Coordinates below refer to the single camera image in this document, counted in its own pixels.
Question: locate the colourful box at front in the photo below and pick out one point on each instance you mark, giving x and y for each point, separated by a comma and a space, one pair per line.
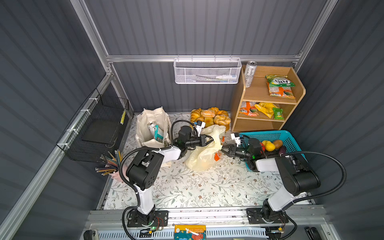
190, 232

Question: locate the teal plastic basket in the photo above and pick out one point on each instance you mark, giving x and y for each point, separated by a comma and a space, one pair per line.
288, 136

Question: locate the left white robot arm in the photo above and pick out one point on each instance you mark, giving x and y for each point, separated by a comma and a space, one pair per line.
140, 167

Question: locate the white Monster energy can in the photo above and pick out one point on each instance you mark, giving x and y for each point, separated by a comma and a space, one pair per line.
153, 126

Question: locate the sugared round bun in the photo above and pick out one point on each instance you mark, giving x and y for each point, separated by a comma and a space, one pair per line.
208, 113

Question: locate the orange red snack packet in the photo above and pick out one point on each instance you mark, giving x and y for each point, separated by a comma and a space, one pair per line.
248, 109

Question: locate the black wire wall basket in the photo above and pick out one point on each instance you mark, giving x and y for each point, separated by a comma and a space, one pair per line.
98, 130

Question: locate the teal snack packet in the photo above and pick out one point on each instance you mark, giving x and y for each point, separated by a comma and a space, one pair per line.
159, 134

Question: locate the wooden shelf unit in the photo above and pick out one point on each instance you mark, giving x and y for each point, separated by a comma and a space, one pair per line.
258, 92

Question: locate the cream canvas tote bag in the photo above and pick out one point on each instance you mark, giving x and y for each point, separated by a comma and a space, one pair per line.
144, 137

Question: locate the croissant bread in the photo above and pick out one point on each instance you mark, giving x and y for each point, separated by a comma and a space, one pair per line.
196, 115

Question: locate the orange snack bag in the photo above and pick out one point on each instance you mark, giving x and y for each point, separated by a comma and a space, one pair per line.
281, 92

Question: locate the brown toy potato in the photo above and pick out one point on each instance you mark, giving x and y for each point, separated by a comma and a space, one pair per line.
278, 144

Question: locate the toothpaste tube in basket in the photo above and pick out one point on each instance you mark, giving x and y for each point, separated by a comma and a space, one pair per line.
222, 78

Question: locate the bundle of pencils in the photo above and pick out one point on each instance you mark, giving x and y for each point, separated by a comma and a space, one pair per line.
111, 162

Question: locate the white wire wall basket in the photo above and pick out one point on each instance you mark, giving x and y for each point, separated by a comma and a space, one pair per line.
186, 69

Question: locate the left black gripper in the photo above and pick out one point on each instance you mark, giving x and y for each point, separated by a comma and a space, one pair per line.
202, 142

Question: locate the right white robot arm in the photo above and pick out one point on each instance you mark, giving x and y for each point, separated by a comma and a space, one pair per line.
296, 174

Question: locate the yellow translucent plastic bag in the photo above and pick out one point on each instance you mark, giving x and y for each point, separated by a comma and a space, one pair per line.
203, 158

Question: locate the yellow snack packet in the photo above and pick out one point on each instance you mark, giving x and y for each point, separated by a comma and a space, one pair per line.
266, 108

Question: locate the square yellow bread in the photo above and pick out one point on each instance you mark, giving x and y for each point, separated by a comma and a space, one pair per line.
209, 121

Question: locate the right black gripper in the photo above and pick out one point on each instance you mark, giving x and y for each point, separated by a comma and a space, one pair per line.
232, 152

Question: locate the green snack bag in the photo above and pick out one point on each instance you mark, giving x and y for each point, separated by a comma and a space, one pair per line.
279, 81

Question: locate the small green snack packet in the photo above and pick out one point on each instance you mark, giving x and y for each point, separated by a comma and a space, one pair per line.
278, 114

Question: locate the purple eggplant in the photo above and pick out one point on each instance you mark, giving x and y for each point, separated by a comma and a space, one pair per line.
282, 150

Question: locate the rear silver drink can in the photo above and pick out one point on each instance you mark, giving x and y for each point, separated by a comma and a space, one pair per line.
250, 70

